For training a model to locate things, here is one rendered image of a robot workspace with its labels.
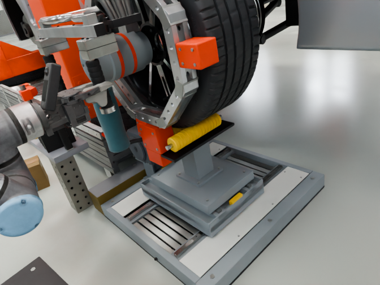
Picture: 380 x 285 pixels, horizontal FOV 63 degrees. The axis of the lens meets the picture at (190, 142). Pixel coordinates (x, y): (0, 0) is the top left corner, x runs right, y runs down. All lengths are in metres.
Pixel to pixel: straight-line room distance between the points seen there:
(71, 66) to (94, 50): 0.68
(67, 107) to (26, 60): 2.66
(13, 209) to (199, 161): 0.87
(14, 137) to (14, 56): 2.69
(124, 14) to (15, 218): 0.55
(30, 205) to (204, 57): 0.54
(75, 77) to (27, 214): 0.94
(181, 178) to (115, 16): 0.83
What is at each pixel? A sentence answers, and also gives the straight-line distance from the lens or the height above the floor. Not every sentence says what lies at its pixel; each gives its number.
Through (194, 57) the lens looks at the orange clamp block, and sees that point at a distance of 0.86.
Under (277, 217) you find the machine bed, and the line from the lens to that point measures 1.41.
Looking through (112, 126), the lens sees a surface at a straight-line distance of 1.23.
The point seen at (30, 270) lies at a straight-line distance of 1.22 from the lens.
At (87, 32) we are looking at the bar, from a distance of 0.89.
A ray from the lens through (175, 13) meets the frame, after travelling 0.91.
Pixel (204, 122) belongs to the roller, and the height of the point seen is 0.53.
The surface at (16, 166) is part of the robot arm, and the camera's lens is 0.83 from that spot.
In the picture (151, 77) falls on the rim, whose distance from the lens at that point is 1.26.
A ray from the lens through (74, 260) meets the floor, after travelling 1.63.
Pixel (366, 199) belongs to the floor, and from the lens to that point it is 1.66.
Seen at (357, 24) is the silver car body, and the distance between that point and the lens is 1.10.
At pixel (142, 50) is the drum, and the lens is 1.08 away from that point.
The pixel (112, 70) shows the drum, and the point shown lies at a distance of 1.04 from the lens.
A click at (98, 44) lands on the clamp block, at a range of 0.87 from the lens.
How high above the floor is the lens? 1.04
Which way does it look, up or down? 28 degrees down
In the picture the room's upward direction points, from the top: 12 degrees counter-clockwise
